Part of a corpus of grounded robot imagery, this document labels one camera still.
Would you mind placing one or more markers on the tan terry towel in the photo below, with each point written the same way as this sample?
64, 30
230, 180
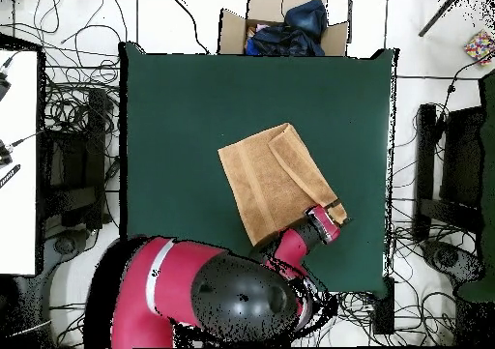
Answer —
263, 179

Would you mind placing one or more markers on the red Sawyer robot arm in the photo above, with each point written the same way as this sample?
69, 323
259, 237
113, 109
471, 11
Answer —
174, 279

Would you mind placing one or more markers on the black power box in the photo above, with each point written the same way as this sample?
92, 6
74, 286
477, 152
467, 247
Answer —
383, 306

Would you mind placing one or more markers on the black metal stand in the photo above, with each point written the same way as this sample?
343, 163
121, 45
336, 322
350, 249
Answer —
94, 151
425, 151

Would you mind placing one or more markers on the dark green table cloth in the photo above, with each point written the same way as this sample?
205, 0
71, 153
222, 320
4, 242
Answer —
185, 132

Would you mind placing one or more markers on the dark navy garment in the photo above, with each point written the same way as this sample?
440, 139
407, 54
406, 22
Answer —
282, 41

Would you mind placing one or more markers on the blue denim jeans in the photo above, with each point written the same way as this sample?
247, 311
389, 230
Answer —
307, 16

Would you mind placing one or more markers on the open cardboard box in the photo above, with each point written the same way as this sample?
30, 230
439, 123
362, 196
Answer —
232, 32

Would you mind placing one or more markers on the multicoloured patterned cloth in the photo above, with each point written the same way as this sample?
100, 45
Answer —
479, 47

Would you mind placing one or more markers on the grey metal bar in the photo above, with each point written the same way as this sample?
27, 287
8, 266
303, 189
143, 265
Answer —
439, 16

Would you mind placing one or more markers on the white side table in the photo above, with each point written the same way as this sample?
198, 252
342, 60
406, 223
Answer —
17, 171

